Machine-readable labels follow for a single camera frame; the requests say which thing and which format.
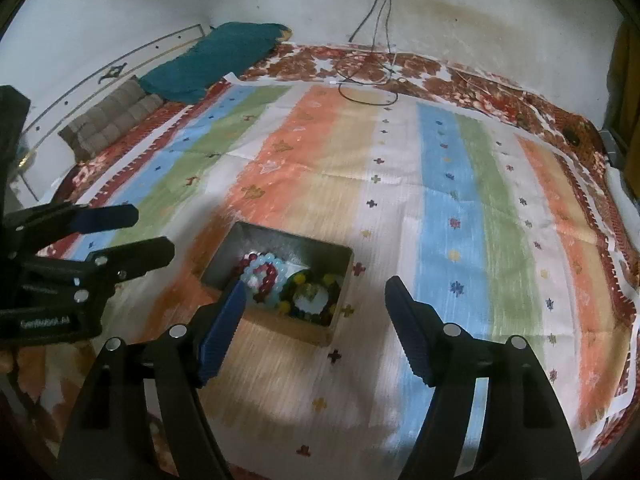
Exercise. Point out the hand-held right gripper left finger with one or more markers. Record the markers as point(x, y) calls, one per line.
point(222, 330)

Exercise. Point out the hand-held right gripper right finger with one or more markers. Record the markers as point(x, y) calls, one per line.
point(412, 330)

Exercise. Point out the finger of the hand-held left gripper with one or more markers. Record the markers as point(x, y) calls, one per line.
point(135, 255)
point(95, 217)

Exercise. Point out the metal box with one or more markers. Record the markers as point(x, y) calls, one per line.
point(280, 240)

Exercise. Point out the grey folded blanket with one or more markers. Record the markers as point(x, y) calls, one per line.
point(110, 115)

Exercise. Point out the white panel with metal trim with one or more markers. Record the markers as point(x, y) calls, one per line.
point(60, 110)

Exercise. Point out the striped printed cloth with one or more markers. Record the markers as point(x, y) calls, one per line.
point(450, 210)

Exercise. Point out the teal pillow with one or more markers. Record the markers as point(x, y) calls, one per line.
point(215, 60)

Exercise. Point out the floral bedsheet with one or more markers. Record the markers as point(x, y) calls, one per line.
point(350, 60)

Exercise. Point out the yellow cloth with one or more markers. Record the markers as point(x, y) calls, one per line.
point(627, 75)

